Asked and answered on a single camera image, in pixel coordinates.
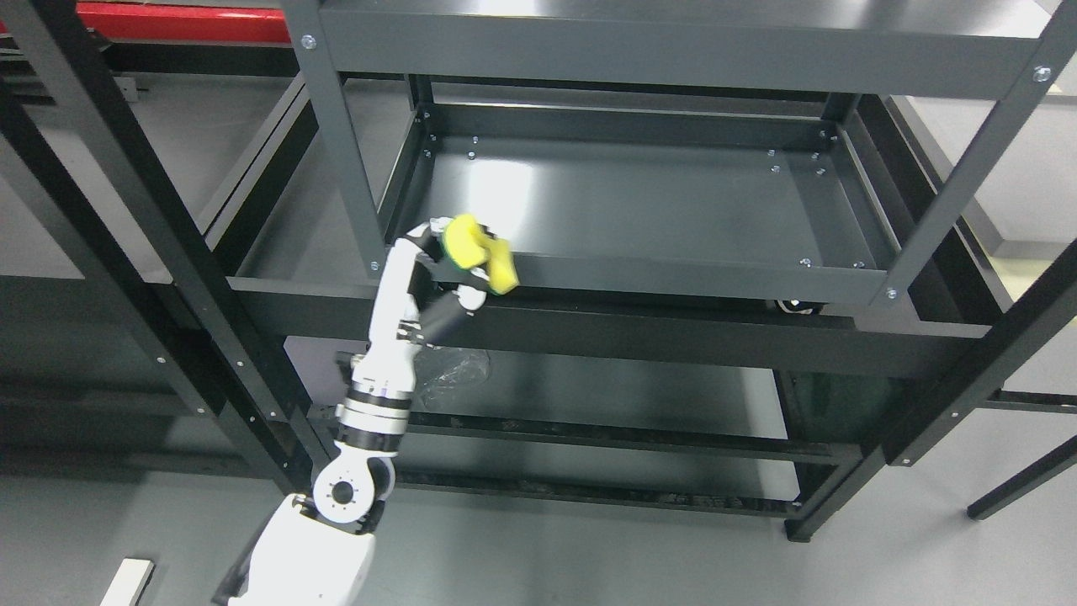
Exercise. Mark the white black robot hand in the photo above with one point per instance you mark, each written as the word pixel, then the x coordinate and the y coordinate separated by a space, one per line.
pixel 422 295

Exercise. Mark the green yellow sponge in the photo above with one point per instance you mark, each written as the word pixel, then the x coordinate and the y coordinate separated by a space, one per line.
pixel 470 245

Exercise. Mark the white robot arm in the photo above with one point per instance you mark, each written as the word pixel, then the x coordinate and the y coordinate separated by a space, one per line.
pixel 317 548

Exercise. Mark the dark grey metal shelf cart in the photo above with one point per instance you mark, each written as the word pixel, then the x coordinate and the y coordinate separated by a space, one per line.
pixel 707 149

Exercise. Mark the clear plastic bag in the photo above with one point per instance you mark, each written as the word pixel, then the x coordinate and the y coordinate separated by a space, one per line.
pixel 443 373

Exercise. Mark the black metal rack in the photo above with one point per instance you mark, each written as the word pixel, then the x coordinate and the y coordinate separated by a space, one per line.
pixel 778 408

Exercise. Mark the red bar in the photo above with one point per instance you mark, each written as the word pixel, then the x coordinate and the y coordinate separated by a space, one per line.
pixel 185 23

